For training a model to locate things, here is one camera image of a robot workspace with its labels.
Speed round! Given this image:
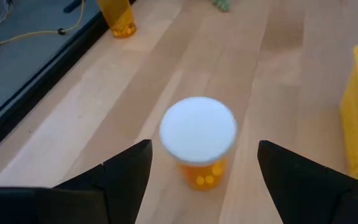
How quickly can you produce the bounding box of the orange pill bottle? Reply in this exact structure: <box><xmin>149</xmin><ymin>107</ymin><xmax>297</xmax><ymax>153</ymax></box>
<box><xmin>96</xmin><ymin>0</ymin><xmax>137</xmax><ymax>39</ymax></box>
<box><xmin>158</xmin><ymin>96</ymin><xmax>239</xmax><ymax>192</ymax></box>

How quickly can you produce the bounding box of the black aluminium table frame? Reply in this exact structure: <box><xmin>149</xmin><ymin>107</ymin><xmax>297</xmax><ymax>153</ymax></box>
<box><xmin>0</xmin><ymin>0</ymin><xmax>136</xmax><ymax>162</ymax></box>

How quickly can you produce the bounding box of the yellow cable with black connector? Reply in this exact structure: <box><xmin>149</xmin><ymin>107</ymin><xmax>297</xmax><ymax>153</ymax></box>
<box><xmin>0</xmin><ymin>0</ymin><xmax>85</xmax><ymax>52</ymax></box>

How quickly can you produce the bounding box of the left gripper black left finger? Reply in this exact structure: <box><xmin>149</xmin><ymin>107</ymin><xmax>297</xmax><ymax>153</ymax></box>
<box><xmin>0</xmin><ymin>139</ymin><xmax>154</xmax><ymax>224</ymax></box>

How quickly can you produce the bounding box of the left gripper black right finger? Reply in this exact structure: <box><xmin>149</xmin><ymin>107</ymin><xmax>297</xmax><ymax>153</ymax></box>
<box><xmin>257</xmin><ymin>139</ymin><xmax>358</xmax><ymax>224</ymax></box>

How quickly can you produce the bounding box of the succulent plant with trailing strands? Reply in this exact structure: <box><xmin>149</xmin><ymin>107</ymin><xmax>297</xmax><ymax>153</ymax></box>
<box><xmin>211</xmin><ymin>0</ymin><xmax>232</xmax><ymax>12</ymax></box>

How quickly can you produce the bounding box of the black desk foot beam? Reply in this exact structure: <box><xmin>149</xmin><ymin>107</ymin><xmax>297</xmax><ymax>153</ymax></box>
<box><xmin>63</xmin><ymin>0</ymin><xmax>83</xmax><ymax>14</ymax></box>

